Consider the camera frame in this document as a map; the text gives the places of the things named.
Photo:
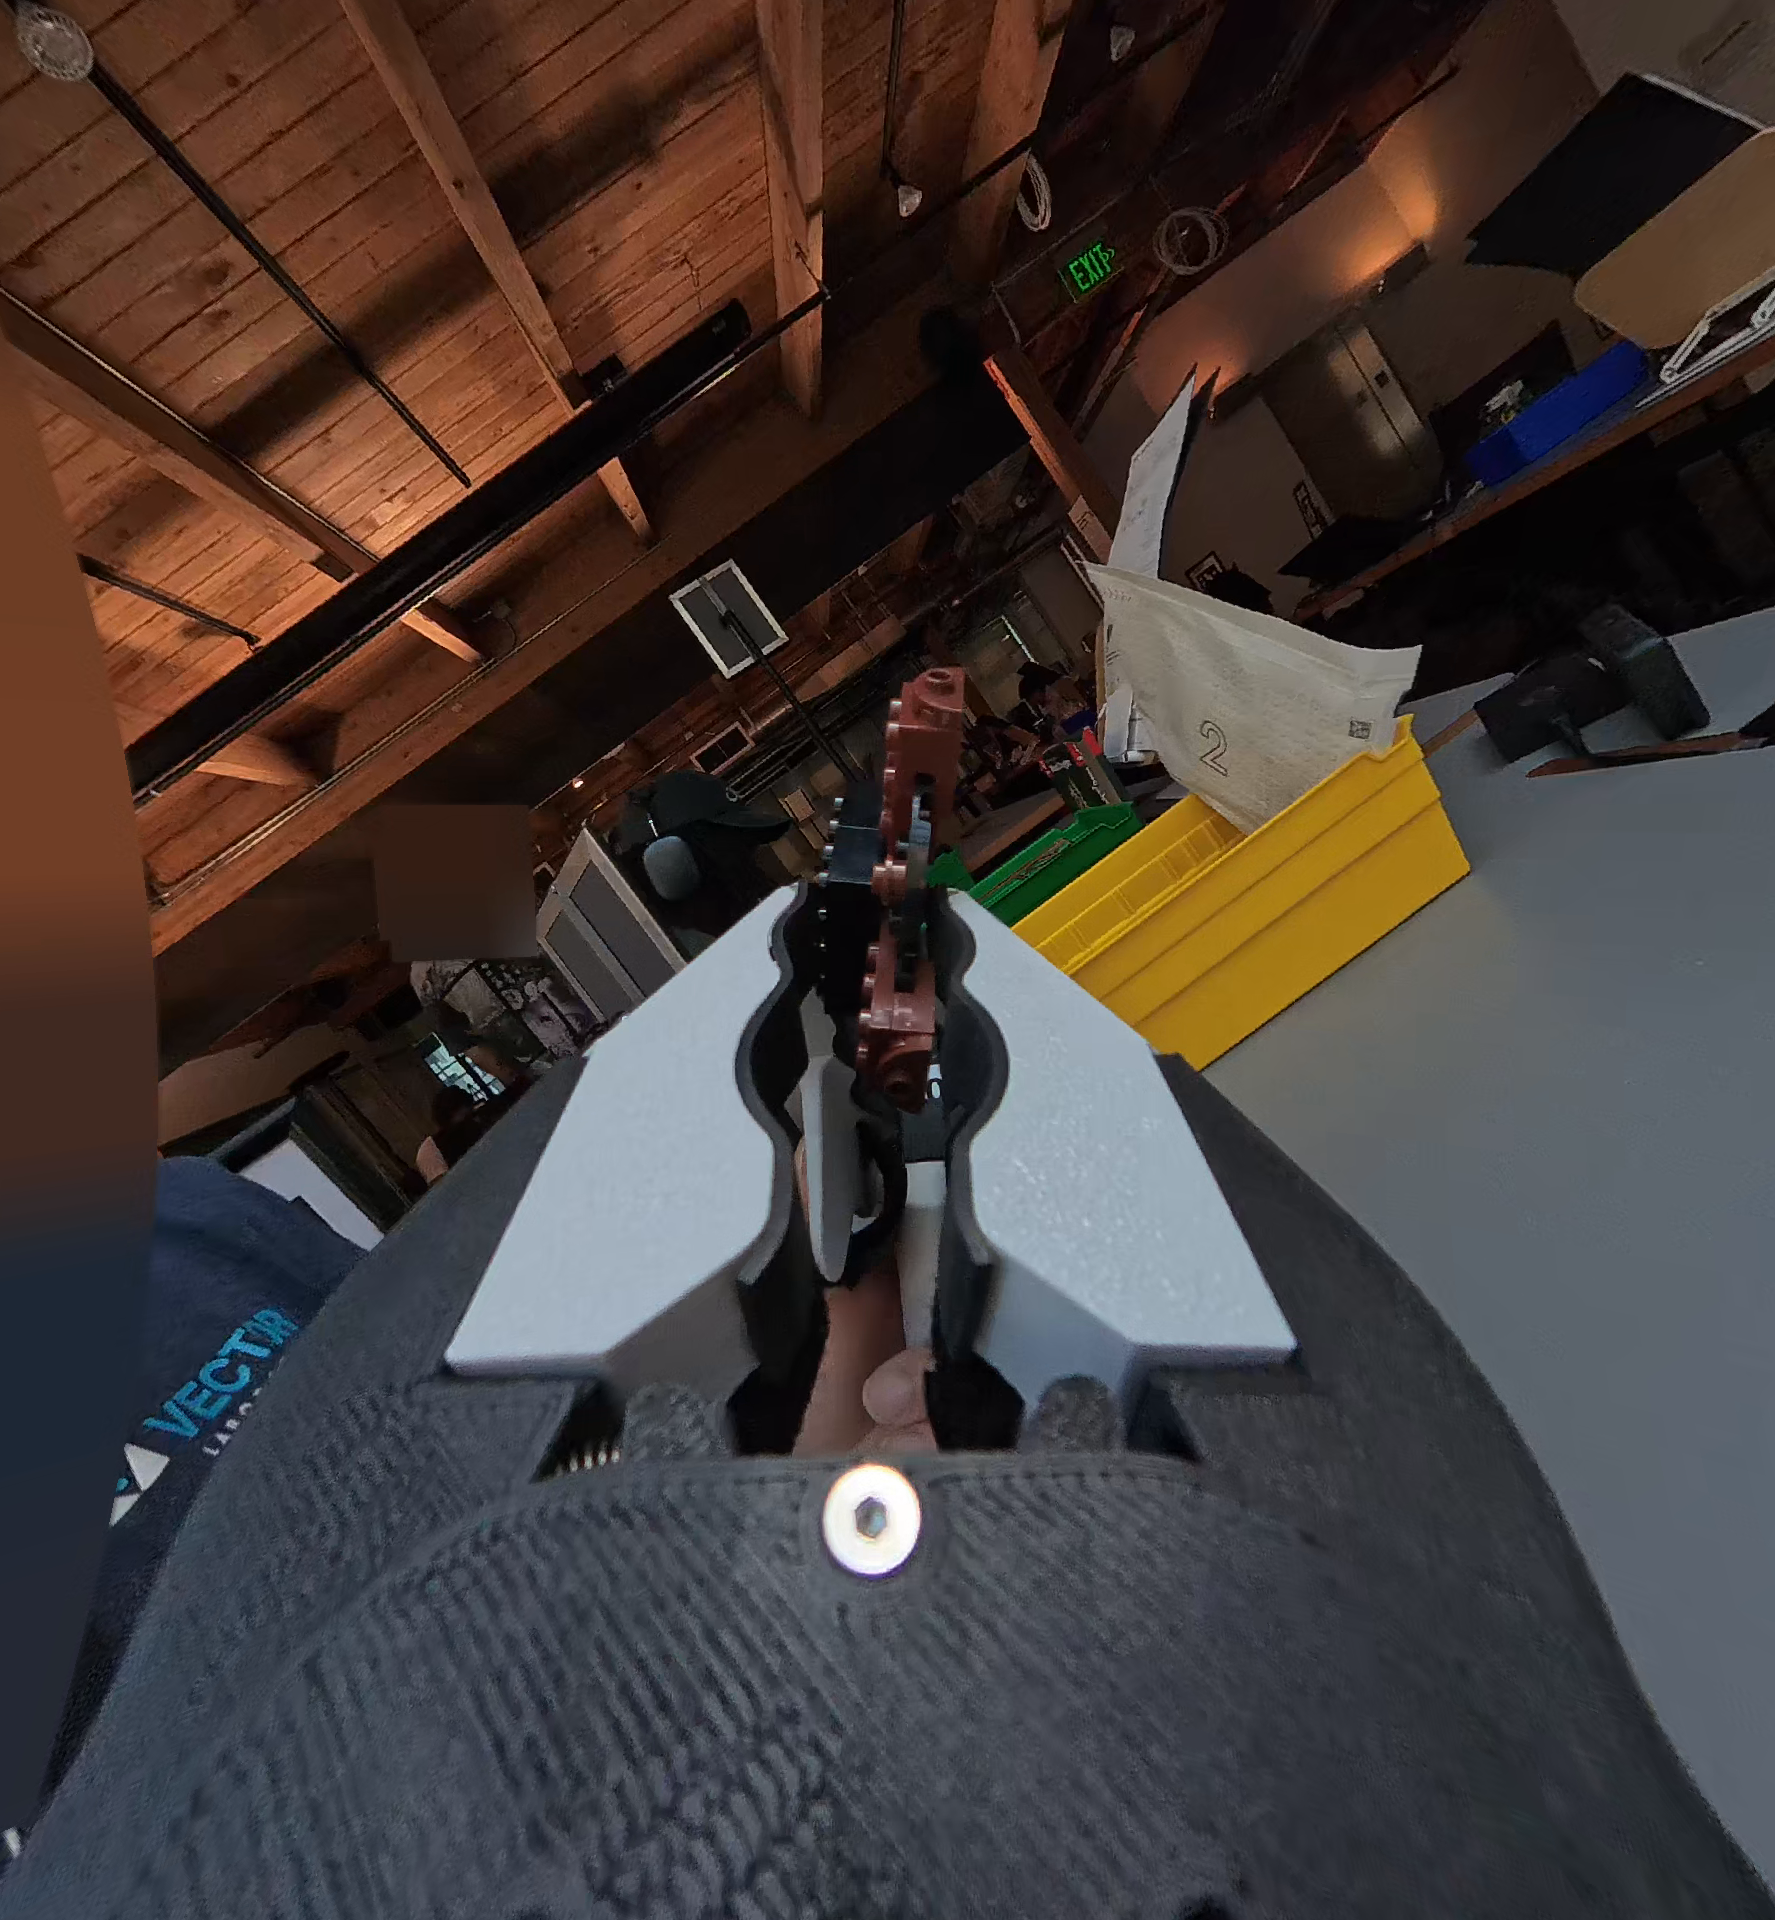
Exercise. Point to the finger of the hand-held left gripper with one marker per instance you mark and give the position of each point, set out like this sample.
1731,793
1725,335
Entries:
830,1172
920,1262

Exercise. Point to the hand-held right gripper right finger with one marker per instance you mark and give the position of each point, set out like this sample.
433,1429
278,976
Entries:
1113,1200

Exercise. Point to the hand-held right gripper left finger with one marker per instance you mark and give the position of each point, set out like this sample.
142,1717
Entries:
631,1200

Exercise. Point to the yellow plastic bin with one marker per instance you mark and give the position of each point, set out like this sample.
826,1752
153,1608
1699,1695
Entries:
1277,900

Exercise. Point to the brown and black brick model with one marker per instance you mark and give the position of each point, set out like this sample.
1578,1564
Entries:
918,750

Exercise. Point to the grey desk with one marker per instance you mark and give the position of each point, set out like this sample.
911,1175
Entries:
1578,1051

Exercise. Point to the person's left hand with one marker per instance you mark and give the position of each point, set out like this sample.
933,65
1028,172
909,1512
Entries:
865,1396

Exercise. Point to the green plastic bin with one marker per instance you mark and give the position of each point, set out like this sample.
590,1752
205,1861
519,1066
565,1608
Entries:
1045,871

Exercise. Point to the white paper bag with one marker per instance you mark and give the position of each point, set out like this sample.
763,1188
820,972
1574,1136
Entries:
1248,691

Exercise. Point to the printed paper sheet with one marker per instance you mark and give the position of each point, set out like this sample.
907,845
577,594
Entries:
1160,479

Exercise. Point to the black power adapter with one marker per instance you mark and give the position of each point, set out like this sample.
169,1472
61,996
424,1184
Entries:
1643,666

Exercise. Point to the grey metal door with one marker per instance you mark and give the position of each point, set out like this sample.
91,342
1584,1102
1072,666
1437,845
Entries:
1352,418

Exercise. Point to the blue plastic bin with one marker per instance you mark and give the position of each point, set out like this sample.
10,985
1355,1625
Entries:
1553,418

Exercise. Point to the green exit sign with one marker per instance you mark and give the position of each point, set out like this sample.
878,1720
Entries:
1091,268

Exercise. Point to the long wooden workbench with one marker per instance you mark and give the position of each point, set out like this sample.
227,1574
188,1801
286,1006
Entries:
1728,381

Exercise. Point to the black flat board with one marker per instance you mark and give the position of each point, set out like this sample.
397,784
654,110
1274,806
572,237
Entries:
1592,165

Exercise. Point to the small wooden board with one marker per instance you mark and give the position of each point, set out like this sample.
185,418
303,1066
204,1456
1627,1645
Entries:
1713,227

